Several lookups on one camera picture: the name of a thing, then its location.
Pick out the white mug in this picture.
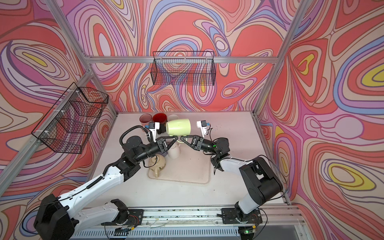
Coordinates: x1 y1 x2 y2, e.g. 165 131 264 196
168 143 181 159

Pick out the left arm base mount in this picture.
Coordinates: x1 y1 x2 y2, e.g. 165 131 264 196
101 209 144 228

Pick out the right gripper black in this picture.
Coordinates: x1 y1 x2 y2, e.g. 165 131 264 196
181 134 219 155

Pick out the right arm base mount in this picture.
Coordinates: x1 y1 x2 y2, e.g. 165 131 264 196
218 208 263 226

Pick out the beige ceramic teapot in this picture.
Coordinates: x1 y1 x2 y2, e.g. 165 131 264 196
149 155 166 178

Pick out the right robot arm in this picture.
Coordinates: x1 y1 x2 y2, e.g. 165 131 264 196
181 135 283 224

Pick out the black wire basket back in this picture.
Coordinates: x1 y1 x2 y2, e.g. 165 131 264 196
151 51 216 86

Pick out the light blue mug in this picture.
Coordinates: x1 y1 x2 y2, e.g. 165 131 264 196
167 114 179 122

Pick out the black wire basket left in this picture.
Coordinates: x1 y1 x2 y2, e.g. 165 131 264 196
31 83 109 154

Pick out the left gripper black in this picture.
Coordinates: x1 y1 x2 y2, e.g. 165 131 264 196
132 137 178 166

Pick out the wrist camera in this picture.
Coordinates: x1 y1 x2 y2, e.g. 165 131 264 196
148 122 160 142
197 120 211 138

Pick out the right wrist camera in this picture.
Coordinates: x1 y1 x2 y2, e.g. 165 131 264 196
197 120 211 138

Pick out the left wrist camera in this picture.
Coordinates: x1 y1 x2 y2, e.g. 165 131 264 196
148 122 160 142

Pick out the green mug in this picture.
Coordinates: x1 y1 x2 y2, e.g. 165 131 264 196
166 119 191 137

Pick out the beige plastic tray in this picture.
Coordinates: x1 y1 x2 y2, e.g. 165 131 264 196
147 144 212 185

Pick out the pink mug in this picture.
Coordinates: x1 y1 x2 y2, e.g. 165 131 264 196
139 114 153 127

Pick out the black skull mug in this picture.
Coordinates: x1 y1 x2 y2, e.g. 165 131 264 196
153 113 168 135

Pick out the black wire basket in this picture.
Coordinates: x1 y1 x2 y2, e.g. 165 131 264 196
151 51 216 86
31 83 109 154

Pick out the aluminium front rail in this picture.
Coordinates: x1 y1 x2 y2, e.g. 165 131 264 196
127 204 305 228

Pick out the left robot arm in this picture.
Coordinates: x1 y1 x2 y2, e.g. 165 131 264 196
33 125 178 240

